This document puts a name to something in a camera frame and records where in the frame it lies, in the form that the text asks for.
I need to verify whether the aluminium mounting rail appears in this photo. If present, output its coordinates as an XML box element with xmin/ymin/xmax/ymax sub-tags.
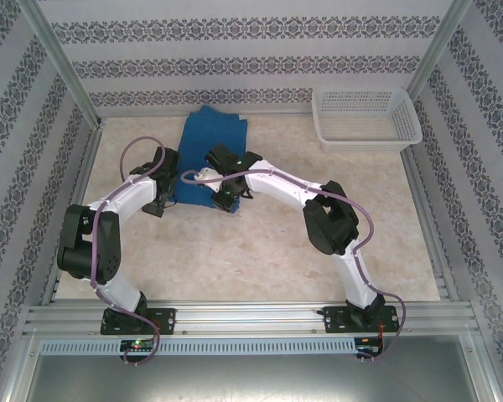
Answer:
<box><xmin>23</xmin><ymin>299</ymin><xmax>481</xmax><ymax>337</ymax></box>

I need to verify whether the right controller board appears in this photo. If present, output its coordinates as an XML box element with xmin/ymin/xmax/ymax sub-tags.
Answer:
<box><xmin>355</xmin><ymin>337</ymin><xmax>385</xmax><ymax>359</ymax></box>

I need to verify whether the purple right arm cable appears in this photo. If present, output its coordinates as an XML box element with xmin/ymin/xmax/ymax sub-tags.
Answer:
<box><xmin>179</xmin><ymin>167</ymin><xmax>406</xmax><ymax>361</ymax></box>

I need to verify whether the aluminium frame post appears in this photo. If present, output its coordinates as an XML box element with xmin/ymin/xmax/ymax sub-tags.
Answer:
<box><xmin>18</xmin><ymin>0</ymin><xmax>106</xmax><ymax>131</ymax></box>
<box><xmin>406</xmin><ymin>0</ymin><xmax>473</xmax><ymax>102</ymax></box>

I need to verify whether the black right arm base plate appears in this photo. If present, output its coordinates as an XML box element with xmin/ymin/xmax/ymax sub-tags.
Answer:
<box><xmin>322</xmin><ymin>305</ymin><xmax>402</xmax><ymax>335</ymax></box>

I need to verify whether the left controller board green light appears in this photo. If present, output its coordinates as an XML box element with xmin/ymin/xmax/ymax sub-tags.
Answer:
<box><xmin>119</xmin><ymin>338</ymin><xmax>157</xmax><ymax>361</ymax></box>

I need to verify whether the grey slotted cable duct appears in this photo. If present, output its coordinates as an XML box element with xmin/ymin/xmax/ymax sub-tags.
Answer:
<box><xmin>39</xmin><ymin>337</ymin><xmax>357</xmax><ymax>357</ymax></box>

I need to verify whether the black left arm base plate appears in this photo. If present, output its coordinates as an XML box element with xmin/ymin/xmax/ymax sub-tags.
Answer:
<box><xmin>99</xmin><ymin>307</ymin><xmax>177</xmax><ymax>336</ymax></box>

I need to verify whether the white plastic mesh basket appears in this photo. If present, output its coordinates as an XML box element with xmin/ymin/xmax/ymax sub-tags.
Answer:
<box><xmin>311</xmin><ymin>88</ymin><xmax>423</xmax><ymax>155</ymax></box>

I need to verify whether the blue cloth towel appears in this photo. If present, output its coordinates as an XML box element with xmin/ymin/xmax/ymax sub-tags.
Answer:
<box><xmin>174</xmin><ymin>105</ymin><xmax>251</xmax><ymax>216</ymax></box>

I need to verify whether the grey metal panel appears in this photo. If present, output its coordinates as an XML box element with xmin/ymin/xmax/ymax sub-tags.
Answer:
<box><xmin>8</xmin><ymin>334</ymin><xmax>500</xmax><ymax>402</ymax></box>

